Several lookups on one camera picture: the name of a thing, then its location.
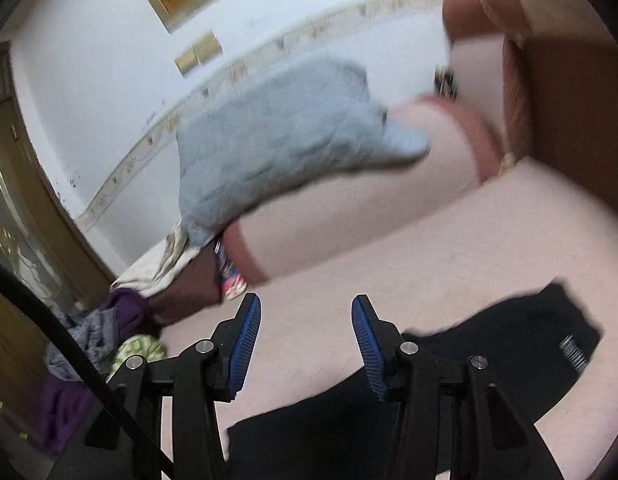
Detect grey crumpled cloth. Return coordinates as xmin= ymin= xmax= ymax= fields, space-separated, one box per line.
xmin=45 ymin=307 xmax=120 ymax=378

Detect brown wooden headboard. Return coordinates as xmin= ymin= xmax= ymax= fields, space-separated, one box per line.
xmin=500 ymin=7 xmax=618 ymax=173

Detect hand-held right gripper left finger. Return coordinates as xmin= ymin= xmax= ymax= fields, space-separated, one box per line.
xmin=54 ymin=292 xmax=262 ymax=480

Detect multicoloured patterned cloth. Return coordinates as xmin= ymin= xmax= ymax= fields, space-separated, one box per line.
xmin=211 ymin=237 xmax=248 ymax=301

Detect small gold wall plate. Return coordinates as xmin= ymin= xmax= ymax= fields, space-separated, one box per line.
xmin=173 ymin=30 xmax=224 ymax=77

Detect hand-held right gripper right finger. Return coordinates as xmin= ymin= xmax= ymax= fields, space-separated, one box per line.
xmin=351 ymin=294 xmax=564 ymax=480

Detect pink bolster pillow brown bands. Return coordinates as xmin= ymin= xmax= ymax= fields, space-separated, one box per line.
xmin=223 ymin=94 xmax=500 ymax=287

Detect brown cloth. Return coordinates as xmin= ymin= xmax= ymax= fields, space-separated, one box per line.
xmin=148 ymin=246 xmax=224 ymax=327

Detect black pants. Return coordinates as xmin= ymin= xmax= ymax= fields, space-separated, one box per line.
xmin=226 ymin=282 xmax=602 ymax=477

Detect black cable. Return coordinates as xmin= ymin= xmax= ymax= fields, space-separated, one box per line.
xmin=0 ymin=259 xmax=176 ymax=480

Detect cream cloth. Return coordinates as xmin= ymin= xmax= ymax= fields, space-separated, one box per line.
xmin=111 ymin=219 xmax=210 ymax=298

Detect small dark object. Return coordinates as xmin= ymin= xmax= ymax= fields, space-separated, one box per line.
xmin=434 ymin=66 xmax=458 ymax=101

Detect grey quilted cloth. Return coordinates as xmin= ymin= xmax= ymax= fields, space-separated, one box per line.
xmin=176 ymin=56 xmax=433 ymax=249

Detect green patterned cloth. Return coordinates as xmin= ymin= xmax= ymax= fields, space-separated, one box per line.
xmin=108 ymin=335 xmax=166 ymax=376

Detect purple cloth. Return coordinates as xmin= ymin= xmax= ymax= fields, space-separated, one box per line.
xmin=39 ymin=286 xmax=162 ymax=456

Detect wooden door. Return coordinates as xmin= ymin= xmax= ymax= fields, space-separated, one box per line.
xmin=0 ymin=42 xmax=117 ymax=321

